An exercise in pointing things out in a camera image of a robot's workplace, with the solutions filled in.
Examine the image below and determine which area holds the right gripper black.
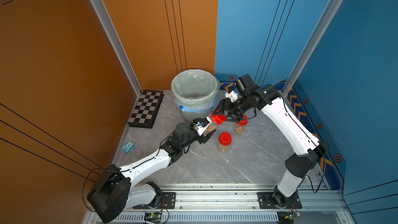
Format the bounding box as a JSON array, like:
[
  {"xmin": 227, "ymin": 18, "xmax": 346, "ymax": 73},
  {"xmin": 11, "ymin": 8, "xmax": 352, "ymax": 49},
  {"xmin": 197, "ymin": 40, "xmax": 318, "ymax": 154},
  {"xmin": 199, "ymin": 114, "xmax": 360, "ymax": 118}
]
[{"xmin": 211, "ymin": 95, "xmax": 252, "ymax": 122}]

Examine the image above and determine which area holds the peanut jar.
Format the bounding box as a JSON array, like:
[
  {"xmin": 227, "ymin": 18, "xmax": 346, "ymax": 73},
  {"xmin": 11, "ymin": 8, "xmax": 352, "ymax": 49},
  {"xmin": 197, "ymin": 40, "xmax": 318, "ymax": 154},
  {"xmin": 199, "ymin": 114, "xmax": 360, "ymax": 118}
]
[
  {"xmin": 204, "ymin": 123, "xmax": 217, "ymax": 134},
  {"xmin": 218, "ymin": 143, "xmax": 230, "ymax": 152},
  {"xmin": 233, "ymin": 124, "xmax": 245, "ymax": 134}
]

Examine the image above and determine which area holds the red lid of front jar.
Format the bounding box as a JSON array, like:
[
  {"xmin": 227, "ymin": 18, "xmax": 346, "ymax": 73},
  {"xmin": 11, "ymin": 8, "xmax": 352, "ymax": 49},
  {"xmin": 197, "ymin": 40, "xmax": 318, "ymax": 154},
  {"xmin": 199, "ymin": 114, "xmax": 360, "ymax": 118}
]
[{"xmin": 210, "ymin": 112, "xmax": 226, "ymax": 125}]

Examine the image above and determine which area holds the red lid of jar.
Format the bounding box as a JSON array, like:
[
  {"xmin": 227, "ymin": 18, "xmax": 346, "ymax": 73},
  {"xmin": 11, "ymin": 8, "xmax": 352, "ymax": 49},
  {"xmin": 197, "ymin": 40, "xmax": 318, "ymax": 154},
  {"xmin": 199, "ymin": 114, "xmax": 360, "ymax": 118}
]
[
  {"xmin": 218, "ymin": 132, "xmax": 232, "ymax": 146},
  {"xmin": 237, "ymin": 115, "xmax": 248, "ymax": 127},
  {"xmin": 210, "ymin": 112, "xmax": 226, "ymax": 125}
]

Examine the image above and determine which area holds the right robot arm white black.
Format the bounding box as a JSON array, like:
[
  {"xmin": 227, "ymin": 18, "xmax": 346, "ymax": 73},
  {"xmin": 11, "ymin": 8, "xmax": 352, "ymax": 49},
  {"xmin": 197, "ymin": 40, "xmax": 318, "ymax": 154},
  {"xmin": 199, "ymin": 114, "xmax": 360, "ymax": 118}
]
[{"xmin": 211, "ymin": 74, "xmax": 330, "ymax": 208}]

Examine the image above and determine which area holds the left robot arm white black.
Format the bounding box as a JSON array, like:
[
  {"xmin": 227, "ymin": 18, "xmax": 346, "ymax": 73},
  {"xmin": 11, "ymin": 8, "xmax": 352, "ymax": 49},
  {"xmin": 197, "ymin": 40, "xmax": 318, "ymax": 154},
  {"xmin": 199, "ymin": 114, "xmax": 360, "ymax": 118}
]
[{"xmin": 87, "ymin": 117, "xmax": 212, "ymax": 224}]

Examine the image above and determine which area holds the red lid of back jar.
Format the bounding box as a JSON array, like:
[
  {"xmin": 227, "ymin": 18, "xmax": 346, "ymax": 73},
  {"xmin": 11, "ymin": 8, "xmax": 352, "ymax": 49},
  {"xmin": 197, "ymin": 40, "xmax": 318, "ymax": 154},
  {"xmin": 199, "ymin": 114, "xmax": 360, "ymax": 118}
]
[{"xmin": 237, "ymin": 115, "xmax": 248, "ymax": 127}]

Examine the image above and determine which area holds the peanut jar back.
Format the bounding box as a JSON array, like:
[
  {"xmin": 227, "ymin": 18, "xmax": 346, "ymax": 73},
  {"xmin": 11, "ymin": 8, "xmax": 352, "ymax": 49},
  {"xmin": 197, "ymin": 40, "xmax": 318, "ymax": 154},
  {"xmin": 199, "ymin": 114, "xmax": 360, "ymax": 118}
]
[{"xmin": 233, "ymin": 124, "xmax": 245, "ymax": 134}]

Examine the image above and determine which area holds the red lid of middle jar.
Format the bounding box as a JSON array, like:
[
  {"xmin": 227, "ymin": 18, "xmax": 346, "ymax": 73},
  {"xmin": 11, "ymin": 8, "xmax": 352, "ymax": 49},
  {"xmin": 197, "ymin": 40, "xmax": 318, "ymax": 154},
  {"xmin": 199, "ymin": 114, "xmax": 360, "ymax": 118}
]
[{"xmin": 218, "ymin": 132, "xmax": 232, "ymax": 146}]

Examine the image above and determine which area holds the translucent green bin liner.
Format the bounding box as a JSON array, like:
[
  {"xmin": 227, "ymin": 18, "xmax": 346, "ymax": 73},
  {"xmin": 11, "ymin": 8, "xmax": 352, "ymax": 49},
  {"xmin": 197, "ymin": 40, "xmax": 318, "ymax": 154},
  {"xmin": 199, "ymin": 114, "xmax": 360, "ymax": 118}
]
[{"xmin": 171, "ymin": 69, "xmax": 220, "ymax": 113}]

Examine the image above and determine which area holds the black white chessboard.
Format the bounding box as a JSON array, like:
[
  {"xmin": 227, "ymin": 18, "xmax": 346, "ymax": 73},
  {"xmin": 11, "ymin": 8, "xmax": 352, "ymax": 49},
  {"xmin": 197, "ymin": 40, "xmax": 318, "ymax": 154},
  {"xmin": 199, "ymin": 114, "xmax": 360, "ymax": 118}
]
[{"xmin": 127, "ymin": 90, "xmax": 164, "ymax": 129}]

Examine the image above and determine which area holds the small blue toy block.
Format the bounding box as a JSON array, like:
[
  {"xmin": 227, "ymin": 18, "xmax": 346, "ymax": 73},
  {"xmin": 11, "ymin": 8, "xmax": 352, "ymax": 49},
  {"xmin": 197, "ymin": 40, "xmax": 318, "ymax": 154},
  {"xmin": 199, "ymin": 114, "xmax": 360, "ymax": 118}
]
[{"xmin": 121, "ymin": 141, "xmax": 135, "ymax": 154}]

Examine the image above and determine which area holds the left green circuit board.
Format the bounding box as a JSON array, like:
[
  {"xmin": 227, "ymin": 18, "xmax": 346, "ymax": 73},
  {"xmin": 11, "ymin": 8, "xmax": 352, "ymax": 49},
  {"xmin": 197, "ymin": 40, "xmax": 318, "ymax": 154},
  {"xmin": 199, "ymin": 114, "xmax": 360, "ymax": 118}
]
[{"xmin": 143, "ymin": 212, "xmax": 163, "ymax": 224}]

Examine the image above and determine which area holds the green circuit board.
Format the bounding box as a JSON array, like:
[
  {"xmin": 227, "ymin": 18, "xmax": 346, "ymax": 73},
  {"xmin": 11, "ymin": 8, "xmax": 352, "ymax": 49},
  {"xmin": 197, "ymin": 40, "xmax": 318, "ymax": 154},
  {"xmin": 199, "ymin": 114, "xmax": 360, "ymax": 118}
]
[
  {"xmin": 143, "ymin": 212, "xmax": 163, "ymax": 224},
  {"xmin": 284, "ymin": 212, "xmax": 301, "ymax": 224}
]

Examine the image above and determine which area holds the right green circuit board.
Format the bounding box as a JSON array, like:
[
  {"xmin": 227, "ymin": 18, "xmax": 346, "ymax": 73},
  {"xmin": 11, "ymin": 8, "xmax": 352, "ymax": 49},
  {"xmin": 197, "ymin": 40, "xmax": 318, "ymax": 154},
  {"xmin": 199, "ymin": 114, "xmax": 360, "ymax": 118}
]
[{"xmin": 284, "ymin": 212, "xmax": 301, "ymax": 224}]

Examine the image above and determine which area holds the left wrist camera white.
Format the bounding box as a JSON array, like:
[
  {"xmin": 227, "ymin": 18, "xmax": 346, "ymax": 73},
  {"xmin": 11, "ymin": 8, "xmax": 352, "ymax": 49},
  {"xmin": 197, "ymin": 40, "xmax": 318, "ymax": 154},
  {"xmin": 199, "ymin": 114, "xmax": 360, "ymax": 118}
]
[{"xmin": 192, "ymin": 117, "xmax": 212, "ymax": 136}]

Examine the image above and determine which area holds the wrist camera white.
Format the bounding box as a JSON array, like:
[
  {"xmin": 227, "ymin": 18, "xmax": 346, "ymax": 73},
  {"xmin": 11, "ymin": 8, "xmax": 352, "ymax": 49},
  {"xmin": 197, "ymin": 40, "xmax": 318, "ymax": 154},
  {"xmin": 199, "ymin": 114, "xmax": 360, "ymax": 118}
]
[
  {"xmin": 192, "ymin": 117, "xmax": 212, "ymax": 136},
  {"xmin": 225, "ymin": 89, "xmax": 238, "ymax": 103}
]

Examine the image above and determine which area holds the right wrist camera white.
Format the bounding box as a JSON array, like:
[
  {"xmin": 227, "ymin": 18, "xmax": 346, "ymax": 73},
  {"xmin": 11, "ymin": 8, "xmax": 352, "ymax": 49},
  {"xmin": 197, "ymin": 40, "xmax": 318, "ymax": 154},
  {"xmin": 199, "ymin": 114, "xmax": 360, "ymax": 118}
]
[{"xmin": 225, "ymin": 89, "xmax": 238, "ymax": 103}]

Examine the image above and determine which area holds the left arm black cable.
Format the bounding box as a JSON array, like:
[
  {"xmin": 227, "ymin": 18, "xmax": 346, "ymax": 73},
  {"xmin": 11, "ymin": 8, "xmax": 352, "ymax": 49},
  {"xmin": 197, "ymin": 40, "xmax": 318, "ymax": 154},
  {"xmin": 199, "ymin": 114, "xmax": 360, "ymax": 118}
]
[{"xmin": 81, "ymin": 130, "xmax": 175, "ymax": 212}]

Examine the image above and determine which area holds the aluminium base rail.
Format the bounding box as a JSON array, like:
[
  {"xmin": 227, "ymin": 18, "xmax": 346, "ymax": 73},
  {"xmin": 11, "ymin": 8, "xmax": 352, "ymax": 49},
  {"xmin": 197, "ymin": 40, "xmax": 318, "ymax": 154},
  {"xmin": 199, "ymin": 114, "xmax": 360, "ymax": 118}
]
[{"xmin": 113, "ymin": 184, "xmax": 355, "ymax": 224}]

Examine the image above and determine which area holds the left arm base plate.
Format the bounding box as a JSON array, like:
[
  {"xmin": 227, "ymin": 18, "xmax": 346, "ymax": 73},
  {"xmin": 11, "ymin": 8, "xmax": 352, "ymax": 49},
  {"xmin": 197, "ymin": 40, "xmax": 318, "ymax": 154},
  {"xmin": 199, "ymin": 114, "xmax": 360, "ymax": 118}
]
[{"xmin": 133, "ymin": 192, "xmax": 176, "ymax": 209}]

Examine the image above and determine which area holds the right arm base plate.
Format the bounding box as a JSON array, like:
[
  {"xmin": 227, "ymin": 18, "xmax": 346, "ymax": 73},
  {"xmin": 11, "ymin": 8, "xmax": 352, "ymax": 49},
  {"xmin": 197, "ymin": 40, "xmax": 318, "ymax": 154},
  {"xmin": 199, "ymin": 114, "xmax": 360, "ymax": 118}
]
[{"xmin": 257, "ymin": 192, "xmax": 302, "ymax": 209}]

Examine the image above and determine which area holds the left aluminium corner post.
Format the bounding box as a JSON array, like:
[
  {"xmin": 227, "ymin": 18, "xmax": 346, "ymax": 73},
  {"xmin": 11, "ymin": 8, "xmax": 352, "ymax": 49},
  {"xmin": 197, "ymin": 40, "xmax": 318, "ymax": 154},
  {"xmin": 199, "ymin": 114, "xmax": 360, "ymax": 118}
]
[{"xmin": 90, "ymin": 0, "xmax": 142, "ymax": 95}]

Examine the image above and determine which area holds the aluminium corner post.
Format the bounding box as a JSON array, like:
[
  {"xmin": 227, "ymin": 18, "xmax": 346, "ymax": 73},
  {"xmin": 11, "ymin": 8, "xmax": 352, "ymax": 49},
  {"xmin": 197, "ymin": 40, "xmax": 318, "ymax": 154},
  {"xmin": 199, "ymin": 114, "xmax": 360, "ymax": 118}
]
[
  {"xmin": 90, "ymin": 0, "xmax": 142, "ymax": 95},
  {"xmin": 282, "ymin": 0, "xmax": 343, "ymax": 97}
]

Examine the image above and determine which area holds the right aluminium corner post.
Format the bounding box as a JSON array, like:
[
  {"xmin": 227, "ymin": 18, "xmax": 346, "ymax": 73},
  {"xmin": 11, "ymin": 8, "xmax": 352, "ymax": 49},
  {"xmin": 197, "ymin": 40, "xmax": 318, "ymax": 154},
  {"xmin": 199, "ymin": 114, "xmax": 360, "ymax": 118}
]
[{"xmin": 282, "ymin": 0, "xmax": 343, "ymax": 97}]

